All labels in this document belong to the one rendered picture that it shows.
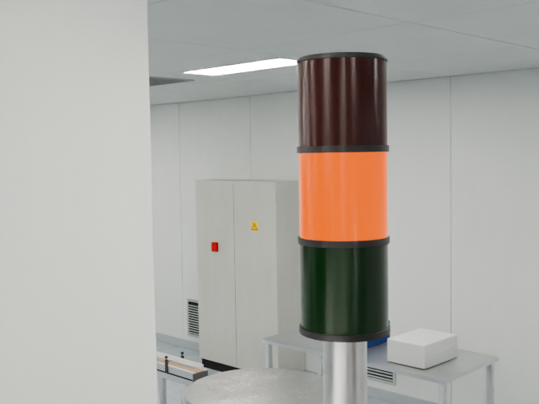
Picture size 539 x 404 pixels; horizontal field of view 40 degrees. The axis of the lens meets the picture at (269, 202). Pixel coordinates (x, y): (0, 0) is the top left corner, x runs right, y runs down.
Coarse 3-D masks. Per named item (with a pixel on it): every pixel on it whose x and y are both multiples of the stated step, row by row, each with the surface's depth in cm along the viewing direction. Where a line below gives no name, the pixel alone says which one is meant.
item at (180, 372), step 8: (160, 360) 503; (168, 360) 491; (176, 360) 500; (184, 360) 489; (160, 368) 493; (168, 368) 487; (176, 368) 481; (184, 368) 483; (192, 368) 474; (200, 368) 481; (160, 376) 494; (168, 376) 488; (176, 376) 482; (184, 376) 476; (192, 376) 470; (200, 376) 474; (184, 384) 476
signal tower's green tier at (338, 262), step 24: (312, 264) 40; (336, 264) 39; (360, 264) 39; (384, 264) 40; (312, 288) 40; (336, 288) 39; (360, 288) 39; (384, 288) 40; (312, 312) 40; (336, 312) 39; (360, 312) 39; (384, 312) 40
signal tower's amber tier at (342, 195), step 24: (312, 168) 39; (336, 168) 39; (360, 168) 39; (384, 168) 40; (312, 192) 40; (336, 192) 39; (360, 192) 39; (384, 192) 40; (312, 216) 40; (336, 216) 39; (360, 216) 39; (384, 216) 40; (336, 240) 39
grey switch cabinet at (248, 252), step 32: (224, 192) 773; (256, 192) 740; (288, 192) 735; (224, 224) 776; (256, 224) 743; (288, 224) 736; (224, 256) 779; (256, 256) 745; (288, 256) 738; (224, 288) 782; (256, 288) 748; (288, 288) 739; (224, 320) 784; (256, 320) 750; (288, 320) 740; (224, 352) 787; (256, 352) 753; (288, 352) 742
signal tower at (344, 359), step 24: (312, 240) 40; (360, 240) 39; (384, 240) 40; (312, 336) 40; (336, 336) 39; (360, 336) 39; (384, 336) 40; (336, 360) 41; (360, 360) 41; (336, 384) 41; (360, 384) 41
